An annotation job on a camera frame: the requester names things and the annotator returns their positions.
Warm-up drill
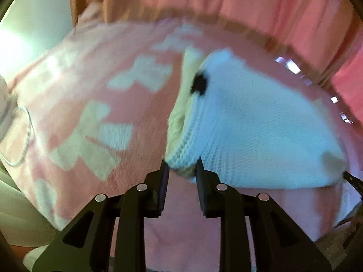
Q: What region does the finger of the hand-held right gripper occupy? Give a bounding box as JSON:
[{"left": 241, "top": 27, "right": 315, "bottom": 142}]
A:
[{"left": 343, "top": 171, "right": 363, "bottom": 197}]

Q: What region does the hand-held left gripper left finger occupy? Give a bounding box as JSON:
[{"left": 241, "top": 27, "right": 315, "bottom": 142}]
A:
[{"left": 32, "top": 160, "right": 170, "bottom": 272}]

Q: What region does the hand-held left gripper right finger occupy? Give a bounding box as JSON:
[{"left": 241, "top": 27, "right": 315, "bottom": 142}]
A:
[{"left": 196, "top": 157, "right": 332, "bottom": 272}]

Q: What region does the colour-block knit sweater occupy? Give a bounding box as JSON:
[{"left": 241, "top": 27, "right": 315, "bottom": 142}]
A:
[{"left": 164, "top": 48, "right": 351, "bottom": 190}]

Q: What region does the pink printed blanket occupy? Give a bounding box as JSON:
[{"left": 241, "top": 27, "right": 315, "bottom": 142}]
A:
[{"left": 6, "top": 19, "right": 358, "bottom": 272}]

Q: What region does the white bed sheet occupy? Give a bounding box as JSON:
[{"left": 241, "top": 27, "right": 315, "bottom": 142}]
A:
[{"left": 0, "top": 170, "right": 61, "bottom": 262}]

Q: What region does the orange pink curtain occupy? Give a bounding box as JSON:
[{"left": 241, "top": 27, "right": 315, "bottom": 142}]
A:
[{"left": 69, "top": 0, "right": 363, "bottom": 121}]

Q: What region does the white cable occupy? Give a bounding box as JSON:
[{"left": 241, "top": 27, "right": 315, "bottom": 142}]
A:
[{"left": 0, "top": 106, "right": 33, "bottom": 167}]

